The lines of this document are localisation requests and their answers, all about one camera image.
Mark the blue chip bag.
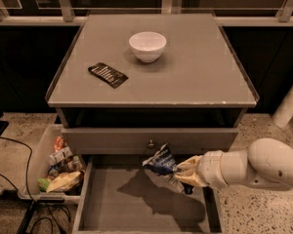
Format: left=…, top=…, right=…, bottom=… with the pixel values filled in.
left=143, top=143, right=193, bottom=195

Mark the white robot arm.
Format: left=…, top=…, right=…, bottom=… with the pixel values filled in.
left=174, top=138, right=293, bottom=190

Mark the open grey bottom drawer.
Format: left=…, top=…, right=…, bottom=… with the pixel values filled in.
left=72, top=155, right=225, bottom=234

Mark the grey drawer cabinet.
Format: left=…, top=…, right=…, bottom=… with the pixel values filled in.
left=44, top=13, right=261, bottom=163

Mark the grey upper drawer with knob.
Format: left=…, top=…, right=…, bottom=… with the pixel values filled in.
left=62, top=128, right=238, bottom=155

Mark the yellow snack bag in bin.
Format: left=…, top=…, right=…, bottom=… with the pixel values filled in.
left=46, top=171, right=81, bottom=193

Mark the black snack packet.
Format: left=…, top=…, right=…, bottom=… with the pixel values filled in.
left=88, top=62, right=128, bottom=89

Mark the white ceramic bowl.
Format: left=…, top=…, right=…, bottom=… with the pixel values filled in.
left=129, top=31, right=167, bottom=63

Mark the white carton in bin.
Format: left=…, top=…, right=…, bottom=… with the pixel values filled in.
left=49, top=146, right=72, bottom=166

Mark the red can in bin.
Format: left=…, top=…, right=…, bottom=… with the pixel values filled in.
left=54, top=136, right=66, bottom=151

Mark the clear plastic storage bin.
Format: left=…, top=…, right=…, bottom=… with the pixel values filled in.
left=18, top=124, right=80, bottom=205

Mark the green packet in bin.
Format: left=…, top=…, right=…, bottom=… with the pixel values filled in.
left=37, top=178, right=51, bottom=192

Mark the metal window railing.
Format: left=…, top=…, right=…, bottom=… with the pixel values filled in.
left=0, top=0, right=293, bottom=27

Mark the white table leg post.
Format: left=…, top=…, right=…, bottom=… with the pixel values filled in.
left=272, top=86, right=293, bottom=128

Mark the black cable on floor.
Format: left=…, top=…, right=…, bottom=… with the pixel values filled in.
left=0, top=134, right=72, bottom=234

